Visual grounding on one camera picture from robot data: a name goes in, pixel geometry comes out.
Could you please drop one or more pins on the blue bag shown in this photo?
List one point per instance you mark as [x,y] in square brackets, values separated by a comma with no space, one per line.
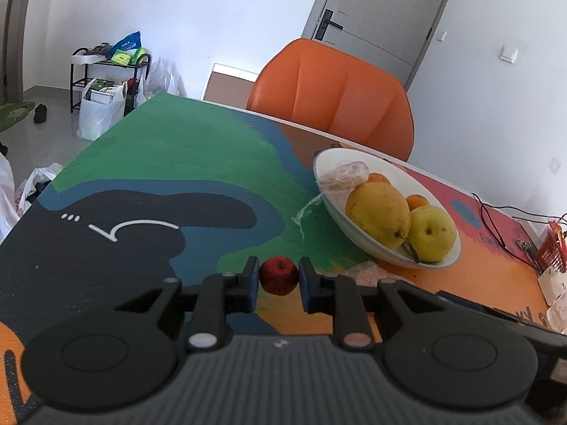
[127,43]

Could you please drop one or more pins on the green packet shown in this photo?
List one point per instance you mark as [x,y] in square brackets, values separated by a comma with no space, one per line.
[126,56]

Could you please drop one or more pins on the plastic-wrapped reddish food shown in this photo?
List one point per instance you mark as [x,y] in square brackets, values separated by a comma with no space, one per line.
[370,272]

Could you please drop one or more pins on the yellow-green apple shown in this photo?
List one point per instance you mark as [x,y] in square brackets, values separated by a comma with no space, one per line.
[432,232]

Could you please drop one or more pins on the clear plastic wrap strip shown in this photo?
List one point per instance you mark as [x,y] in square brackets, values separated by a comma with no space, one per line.
[305,212]

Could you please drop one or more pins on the brown board white frame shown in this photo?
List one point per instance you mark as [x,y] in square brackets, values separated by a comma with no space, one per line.
[226,86]

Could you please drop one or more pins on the white bowl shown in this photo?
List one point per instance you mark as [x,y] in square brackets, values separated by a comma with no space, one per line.
[336,157]

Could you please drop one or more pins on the red plastic basket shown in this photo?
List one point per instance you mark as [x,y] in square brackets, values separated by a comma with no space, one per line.
[553,248]

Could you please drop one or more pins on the white wall socket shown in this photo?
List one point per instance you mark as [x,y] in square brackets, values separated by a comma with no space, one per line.
[555,165]

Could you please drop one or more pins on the brown door frame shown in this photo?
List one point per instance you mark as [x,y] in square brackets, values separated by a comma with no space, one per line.
[15,31]

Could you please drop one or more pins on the white light switch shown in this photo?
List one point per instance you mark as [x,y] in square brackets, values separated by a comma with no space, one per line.
[509,54]

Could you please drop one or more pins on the white paper box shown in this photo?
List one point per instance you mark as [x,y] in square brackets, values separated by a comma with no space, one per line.
[551,285]

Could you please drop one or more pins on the black shoe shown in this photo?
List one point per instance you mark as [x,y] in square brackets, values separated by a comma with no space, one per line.
[40,114]

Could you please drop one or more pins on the clear plastic bags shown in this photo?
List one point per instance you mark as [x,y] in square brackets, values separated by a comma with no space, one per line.
[164,75]

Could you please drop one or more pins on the black metal rack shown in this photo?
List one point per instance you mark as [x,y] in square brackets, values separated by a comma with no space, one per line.
[72,84]

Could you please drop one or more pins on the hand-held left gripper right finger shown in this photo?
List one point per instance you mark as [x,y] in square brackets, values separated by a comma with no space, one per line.
[305,283]

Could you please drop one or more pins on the orange chair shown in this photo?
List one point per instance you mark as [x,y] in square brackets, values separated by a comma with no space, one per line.
[336,93]

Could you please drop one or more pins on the orange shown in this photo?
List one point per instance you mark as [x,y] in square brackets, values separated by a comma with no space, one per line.
[378,178]
[417,201]

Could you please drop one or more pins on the plastic-wrapped pink fruit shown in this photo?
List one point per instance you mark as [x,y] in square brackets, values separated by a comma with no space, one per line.
[343,175]

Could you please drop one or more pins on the crumpled white plastic bag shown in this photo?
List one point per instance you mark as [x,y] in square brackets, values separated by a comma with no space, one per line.
[6,203]
[40,175]

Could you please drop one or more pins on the grey door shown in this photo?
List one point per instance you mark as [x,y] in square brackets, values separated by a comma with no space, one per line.
[390,17]

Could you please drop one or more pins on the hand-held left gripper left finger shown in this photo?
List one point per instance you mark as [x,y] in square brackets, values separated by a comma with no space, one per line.
[252,281]

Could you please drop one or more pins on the green rug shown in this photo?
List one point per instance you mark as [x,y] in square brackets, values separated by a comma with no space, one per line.
[15,115]

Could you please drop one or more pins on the small red apple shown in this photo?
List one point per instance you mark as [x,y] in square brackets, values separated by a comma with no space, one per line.
[278,276]

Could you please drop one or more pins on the clear plastic wrapping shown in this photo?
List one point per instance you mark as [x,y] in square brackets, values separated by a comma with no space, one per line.
[559,314]

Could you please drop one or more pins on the yellow pear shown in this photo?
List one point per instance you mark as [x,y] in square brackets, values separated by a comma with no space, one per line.
[376,210]

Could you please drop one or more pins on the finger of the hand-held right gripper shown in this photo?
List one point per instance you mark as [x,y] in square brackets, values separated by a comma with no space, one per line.
[463,303]

